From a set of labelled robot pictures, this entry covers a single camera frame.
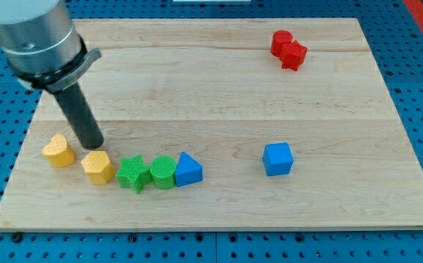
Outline yellow heart block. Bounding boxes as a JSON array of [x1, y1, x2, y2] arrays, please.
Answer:
[[42, 134, 76, 168]]

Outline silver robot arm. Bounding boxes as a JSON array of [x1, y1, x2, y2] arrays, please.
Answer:
[[0, 0, 101, 94]]

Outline yellow hexagon block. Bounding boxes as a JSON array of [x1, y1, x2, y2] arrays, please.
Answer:
[[81, 151, 115, 185]]

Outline blue triangle block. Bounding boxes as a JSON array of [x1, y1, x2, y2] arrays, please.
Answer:
[[175, 152, 203, 187]]

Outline green cylinder block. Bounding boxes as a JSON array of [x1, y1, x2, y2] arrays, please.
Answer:
[[150, 156, 176, 190]]

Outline blue cube block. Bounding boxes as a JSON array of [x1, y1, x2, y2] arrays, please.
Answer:
[[262, 142, 294, 177]]

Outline wooden board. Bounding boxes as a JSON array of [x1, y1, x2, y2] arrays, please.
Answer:
[[0, 18, 423, 233]]

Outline green star block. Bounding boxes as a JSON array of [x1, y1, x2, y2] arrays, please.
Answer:
[[115, 155, 152, 194]]

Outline red star block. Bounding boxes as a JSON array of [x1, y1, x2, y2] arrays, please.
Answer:
[[279, 41, 308, 71]]

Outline red cylinder block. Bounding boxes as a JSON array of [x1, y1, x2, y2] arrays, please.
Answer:
[[270, 30, 293, 57]]

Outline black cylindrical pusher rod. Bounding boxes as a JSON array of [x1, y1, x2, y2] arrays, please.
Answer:
[[54, 83, 104, 150]]

